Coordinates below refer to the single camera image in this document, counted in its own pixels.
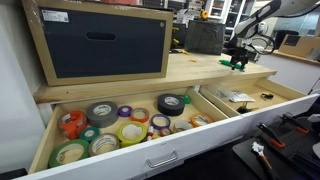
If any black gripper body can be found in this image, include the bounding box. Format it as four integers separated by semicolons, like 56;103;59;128
228;46;250;63

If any wooden drawer with tools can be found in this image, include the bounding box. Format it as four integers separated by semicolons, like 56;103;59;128
199;77;320;134

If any large black tape roll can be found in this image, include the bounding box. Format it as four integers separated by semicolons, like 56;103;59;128
157;93;186;117

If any white tape roll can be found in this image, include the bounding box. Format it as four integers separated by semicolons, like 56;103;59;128
173;119;194;134

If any blue tape roll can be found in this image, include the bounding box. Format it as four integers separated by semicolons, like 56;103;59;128
150;113;172;131

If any small red tape roll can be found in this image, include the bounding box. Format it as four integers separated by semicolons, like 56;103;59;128
159;127;173;138

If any red orange tape roll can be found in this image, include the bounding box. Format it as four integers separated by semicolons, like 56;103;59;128
129;107;151;124

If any purple tape roll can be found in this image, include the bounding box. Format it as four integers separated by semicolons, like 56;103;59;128
117;105;134;118

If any yellow tape roll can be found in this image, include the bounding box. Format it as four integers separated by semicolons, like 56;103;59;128
116;120;148;148

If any teal tape roll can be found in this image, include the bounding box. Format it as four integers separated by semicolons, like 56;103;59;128
78;126;101;144

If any wooden drawer with tapes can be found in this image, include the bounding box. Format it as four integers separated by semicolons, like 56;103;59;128
14;87;244;180

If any large green tape roll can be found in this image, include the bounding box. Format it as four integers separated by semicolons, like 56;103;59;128
48;138;91;169

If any green marker pen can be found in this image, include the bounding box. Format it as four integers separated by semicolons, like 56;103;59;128
218;59;248;73

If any clear plastic box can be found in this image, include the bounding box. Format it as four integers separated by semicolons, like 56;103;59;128
213;84;234;99

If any silver foil bag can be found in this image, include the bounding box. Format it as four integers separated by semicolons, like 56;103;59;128
228;90;256;103

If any dark gray tote bag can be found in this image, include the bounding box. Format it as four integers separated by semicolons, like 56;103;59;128
184;19;227;56

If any black clamp with metal lever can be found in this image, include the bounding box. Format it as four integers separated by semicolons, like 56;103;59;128
260;92;274;101

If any white shelving unit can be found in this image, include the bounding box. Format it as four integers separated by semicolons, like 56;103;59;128
204;0;248;38

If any yellow black spring clamp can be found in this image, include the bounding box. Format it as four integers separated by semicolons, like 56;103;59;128
236;102;258;115

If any white cabinet with wooden top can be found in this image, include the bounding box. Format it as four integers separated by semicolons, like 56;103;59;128
258;49;320;94

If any cardboard box with black label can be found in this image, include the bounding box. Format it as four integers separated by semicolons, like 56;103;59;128
278;34;320;59

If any small green plastic piece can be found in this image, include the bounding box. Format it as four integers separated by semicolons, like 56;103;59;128
179;94;192;105

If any black pegboard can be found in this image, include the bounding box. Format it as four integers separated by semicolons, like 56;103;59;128
232;113;320;180

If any wooden box with black panel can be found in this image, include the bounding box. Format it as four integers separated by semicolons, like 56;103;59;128
21;0;174;87

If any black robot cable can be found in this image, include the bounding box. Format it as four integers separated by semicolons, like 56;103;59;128
246;33;278;56

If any yellow handled black tool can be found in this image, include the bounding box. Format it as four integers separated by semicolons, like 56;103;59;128
169;48;190;56

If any black clamp with orange handle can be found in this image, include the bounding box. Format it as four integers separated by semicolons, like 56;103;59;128
258;122;286;149
279;112;309;135

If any metal drawer handle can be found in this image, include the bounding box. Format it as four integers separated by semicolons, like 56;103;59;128
145;150;179;169

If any gray duct tape roll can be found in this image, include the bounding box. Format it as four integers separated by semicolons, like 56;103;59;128
85;101;119;129

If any beige strapping tape roll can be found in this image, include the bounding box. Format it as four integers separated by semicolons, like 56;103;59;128
88;133;120;157

